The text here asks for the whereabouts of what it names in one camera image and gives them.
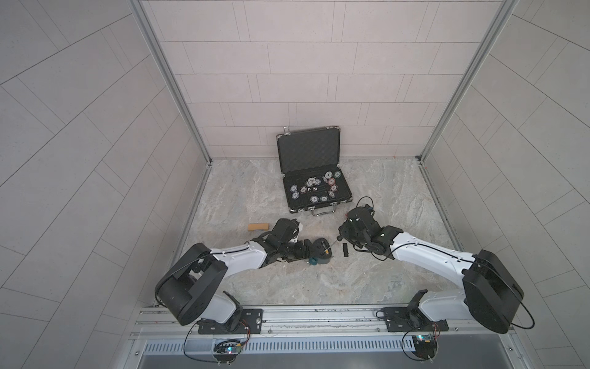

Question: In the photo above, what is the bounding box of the black yellow screwdriver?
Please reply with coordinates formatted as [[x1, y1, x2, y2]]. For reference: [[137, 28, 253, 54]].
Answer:
[[324, 236, 341, 254]]

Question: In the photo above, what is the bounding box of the teal alarm clock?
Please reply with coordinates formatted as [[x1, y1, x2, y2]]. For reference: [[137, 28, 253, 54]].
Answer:
[[308, 238, 332, 265]]

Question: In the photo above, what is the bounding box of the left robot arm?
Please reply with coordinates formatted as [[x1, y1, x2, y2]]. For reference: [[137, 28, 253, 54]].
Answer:
[[155, 218, 332, 334]]

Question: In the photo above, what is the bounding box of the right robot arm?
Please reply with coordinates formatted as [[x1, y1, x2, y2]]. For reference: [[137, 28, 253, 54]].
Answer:
[[337, 204, 524, 334]]

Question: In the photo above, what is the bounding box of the wooden block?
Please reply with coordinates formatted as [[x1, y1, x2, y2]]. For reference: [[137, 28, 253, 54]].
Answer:
[[247, 223, 270, 232]]

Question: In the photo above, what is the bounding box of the black aluminium case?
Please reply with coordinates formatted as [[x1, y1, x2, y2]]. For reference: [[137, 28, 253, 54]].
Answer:
[[276, 126, 353, 214]]

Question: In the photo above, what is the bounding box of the left circuit board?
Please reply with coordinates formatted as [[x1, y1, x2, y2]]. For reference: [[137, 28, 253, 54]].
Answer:
[[214, 339, 246, 355]]

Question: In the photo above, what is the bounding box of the circuit board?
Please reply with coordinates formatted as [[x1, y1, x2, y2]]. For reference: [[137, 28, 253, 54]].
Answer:
[[413, 335, 439, 361], [214, 339, 246, 355]]

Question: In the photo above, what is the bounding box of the right circuit board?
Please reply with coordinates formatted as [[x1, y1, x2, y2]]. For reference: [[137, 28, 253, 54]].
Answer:
[[413, 335, 439, 361]]

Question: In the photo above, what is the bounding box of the aluminium rail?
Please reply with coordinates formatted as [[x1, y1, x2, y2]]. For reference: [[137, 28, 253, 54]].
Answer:
[[131, 301, 515, 342]]

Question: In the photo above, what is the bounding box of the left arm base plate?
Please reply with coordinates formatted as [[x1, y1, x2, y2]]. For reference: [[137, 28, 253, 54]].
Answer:
[[198, 308, 264, 335]]

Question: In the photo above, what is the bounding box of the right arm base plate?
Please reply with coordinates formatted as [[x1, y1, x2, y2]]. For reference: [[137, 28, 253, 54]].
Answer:
[[375, 307, 450, 333]]

